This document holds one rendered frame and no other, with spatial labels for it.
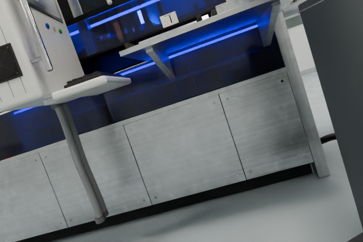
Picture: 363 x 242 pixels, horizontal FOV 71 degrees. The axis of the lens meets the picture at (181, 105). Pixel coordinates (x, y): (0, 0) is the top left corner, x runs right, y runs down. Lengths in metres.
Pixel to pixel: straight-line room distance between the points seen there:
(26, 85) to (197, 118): 0.80
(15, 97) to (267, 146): 1.14
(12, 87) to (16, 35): 0.18
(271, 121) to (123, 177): 0.87
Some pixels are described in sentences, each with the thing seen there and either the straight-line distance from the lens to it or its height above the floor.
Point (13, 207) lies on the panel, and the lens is 1.99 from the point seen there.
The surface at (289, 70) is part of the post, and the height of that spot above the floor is 0.58.
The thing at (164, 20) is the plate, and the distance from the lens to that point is 1.39.
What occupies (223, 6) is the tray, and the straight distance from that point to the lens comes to 1.00.
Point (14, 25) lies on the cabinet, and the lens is 1.07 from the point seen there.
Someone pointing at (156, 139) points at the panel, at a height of 0.44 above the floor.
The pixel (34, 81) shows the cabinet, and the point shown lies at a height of 0.86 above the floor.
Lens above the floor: 0.69
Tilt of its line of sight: 5 degrees down
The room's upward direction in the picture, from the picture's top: 19 degrees counter-clockwise
